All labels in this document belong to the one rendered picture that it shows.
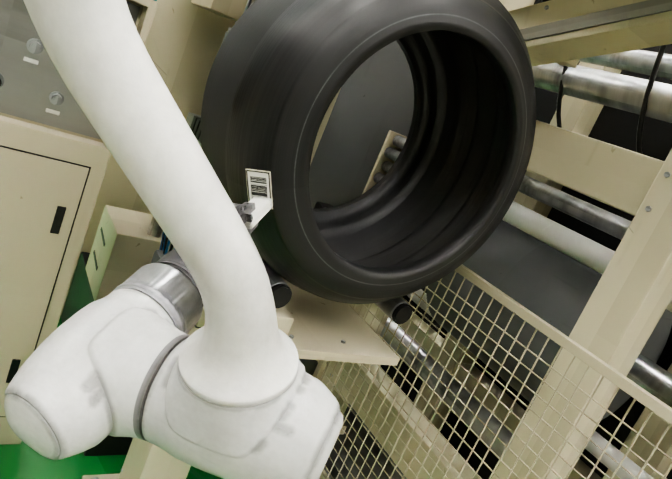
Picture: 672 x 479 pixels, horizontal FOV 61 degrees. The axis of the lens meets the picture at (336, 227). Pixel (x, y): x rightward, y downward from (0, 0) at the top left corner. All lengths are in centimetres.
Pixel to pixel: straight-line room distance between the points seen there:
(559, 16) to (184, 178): 102
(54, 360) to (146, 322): 8
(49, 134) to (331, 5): 86
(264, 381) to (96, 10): 30
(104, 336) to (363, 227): 83
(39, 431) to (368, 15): 64
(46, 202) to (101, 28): 115
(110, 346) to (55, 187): 102
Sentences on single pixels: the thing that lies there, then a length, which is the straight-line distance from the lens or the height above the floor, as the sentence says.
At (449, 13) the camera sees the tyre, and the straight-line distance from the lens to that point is 92.
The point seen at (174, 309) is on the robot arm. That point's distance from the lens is 62.
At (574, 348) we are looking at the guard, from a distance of 111.
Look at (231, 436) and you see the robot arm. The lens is 49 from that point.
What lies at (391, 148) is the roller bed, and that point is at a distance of 154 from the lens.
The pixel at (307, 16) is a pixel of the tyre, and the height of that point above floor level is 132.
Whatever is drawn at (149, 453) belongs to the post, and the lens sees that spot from 159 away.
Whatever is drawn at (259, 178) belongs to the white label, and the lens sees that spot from 84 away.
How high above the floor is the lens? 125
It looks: 13 degrees down
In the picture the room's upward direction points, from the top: 23 degrees clockwise
